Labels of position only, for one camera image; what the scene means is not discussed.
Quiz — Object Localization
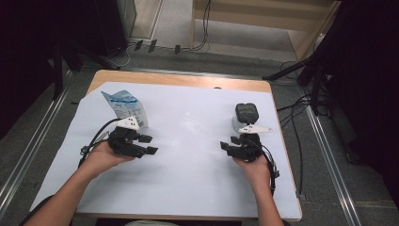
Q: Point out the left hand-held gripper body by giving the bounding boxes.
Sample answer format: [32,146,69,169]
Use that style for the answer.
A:
[107,116,149,158]

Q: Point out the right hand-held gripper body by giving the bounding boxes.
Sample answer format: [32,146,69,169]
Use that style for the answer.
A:
[226,123,273,163]

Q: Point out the blue and white refill pouch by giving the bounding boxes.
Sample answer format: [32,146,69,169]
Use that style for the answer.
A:
[101,89,150,129]

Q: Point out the person's right hand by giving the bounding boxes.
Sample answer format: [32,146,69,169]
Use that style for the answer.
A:
[232,153,273,190]

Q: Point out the person's left hand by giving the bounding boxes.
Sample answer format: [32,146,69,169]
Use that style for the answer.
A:
[80,140,136,177]

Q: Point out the white table mat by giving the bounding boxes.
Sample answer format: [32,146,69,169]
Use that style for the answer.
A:
[29,82,303,220]

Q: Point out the person's light trousers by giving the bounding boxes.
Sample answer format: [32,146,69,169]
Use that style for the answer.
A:
[124,219,181,226]

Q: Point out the black metal stand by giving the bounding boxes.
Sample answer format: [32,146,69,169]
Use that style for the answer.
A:
[51,39,83,101]
[262,46,334,117]

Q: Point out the dark grey cabinet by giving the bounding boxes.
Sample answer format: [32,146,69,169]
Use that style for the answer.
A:
[93,0,137,59]

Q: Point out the light wooden shelf unit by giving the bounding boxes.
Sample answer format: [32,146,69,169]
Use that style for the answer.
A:
[189,0,343,62]

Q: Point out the right hand-held gripper cable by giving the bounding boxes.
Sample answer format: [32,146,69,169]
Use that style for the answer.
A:
[250,139,280,196]

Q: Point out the hand-held gripper cable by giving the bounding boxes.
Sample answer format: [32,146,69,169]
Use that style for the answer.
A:
[77,118,124,168]
[250,139,280,196]

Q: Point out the left hand-held gripper cable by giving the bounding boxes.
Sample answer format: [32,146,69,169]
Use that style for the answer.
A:
[77,118,124,168]

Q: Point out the black floor cables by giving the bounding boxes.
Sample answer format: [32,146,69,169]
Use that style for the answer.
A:
[276,60,315,198]

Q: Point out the white floor cable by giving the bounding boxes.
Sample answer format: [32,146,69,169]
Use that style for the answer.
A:
[105,42,136,69]

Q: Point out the metal floor rail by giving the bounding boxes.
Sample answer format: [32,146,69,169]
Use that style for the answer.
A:
[0,70,75,218]
[300,89,362,226]

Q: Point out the black hanging cable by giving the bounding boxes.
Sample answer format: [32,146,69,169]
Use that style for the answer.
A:
[190,0,212,52]

